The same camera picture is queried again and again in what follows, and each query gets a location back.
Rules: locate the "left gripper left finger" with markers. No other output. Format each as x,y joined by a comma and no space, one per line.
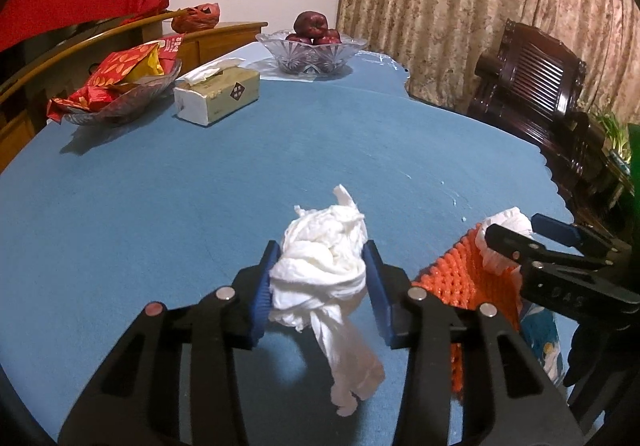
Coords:
134,396

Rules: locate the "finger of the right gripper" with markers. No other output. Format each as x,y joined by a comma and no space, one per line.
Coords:
580,237
511,244

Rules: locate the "white plastic bag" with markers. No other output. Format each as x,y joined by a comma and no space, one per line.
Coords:
513,219

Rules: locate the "orange foam net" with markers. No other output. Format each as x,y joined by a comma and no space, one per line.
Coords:
459,279

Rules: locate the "blue white toothpaste tube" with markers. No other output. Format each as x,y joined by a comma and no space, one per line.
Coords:
540,333

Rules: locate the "white tissue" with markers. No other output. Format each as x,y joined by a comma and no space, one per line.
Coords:
319,280

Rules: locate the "green potted plant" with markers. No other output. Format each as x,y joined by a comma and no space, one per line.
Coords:
616,144

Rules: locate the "dark wooden armchair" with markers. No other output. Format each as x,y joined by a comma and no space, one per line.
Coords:
530,88

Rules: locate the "beige patterned curtain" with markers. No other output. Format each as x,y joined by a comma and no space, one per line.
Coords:
440,41

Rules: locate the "beige tissue box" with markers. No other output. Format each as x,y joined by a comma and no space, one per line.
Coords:
215,90

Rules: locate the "glass snack dish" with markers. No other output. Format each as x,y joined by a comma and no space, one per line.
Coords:
129,106

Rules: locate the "glass fruit bowl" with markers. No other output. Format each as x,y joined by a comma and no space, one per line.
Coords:
297,58

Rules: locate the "dark red apple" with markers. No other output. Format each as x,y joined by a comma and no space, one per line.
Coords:
312,28

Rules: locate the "red snack packets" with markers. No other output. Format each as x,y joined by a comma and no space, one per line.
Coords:
116,74

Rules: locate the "red ornament on cabinet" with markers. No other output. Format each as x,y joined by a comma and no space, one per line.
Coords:
194,19

